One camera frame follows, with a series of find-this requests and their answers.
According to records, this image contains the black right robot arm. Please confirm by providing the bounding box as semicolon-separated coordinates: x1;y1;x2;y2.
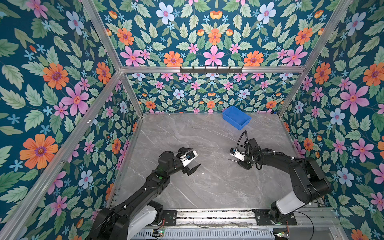
238;139;332;225

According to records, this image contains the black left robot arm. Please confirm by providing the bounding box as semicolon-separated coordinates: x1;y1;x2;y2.
87;148;200;240

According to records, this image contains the blue plastic bin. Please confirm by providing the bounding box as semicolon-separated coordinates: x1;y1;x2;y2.
223;106;252;130

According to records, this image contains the black hook rack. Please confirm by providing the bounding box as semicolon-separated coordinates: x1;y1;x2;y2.
180;66;243;74

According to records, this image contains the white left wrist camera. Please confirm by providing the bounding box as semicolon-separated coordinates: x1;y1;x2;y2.
180;151;198;167

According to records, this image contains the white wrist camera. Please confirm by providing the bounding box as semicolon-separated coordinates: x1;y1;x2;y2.
230;148;246;161
180;151;198;167

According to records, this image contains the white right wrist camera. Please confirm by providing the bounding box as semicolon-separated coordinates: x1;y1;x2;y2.
230;148;246;161

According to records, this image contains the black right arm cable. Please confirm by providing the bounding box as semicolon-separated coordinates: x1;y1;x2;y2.
236;130;250;152

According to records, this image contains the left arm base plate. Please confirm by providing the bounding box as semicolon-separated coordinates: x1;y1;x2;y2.
155;210;178;227

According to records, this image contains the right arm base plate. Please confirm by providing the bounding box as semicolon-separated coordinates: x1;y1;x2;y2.
252;209;297;226

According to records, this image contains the white vented cable duct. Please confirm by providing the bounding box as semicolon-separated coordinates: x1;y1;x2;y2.
132;228;275;240

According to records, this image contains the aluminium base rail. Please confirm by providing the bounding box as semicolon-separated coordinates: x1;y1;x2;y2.
174;206;341;228

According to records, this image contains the aluminium frame post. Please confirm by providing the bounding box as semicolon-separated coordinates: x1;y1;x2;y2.
278;0;353;119

